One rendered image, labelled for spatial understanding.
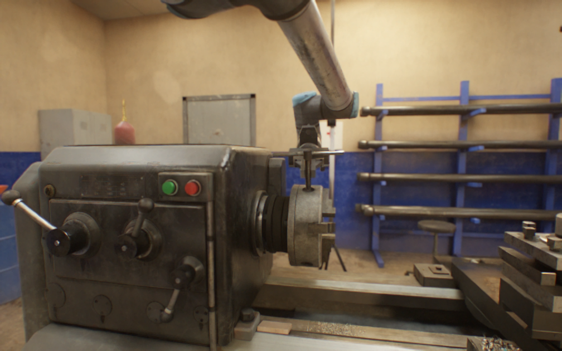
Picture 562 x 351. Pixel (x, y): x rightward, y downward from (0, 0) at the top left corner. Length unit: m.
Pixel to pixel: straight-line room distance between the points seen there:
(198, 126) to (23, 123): 2.00
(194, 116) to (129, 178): 3.61
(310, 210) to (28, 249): 0.80
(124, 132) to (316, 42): 0.69
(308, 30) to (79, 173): 0.66
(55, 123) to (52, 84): 0.62
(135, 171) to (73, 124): 3.36
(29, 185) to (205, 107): 3.45
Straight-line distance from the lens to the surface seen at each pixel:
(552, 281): 0.75
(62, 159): 0.94
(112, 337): 0.94
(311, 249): 0.79
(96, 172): 0.84
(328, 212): 0.90
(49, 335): 1.04
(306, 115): 1.01
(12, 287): 3.56
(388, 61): 4.10
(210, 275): 0.70
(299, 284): 1.09
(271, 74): 4.11
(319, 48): 0.69
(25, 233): 1.05
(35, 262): 1.05
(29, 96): 4.48
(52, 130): 4.33
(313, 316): 1.13
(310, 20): 0.63
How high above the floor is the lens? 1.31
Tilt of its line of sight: 4 degrees down
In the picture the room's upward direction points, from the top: straight up
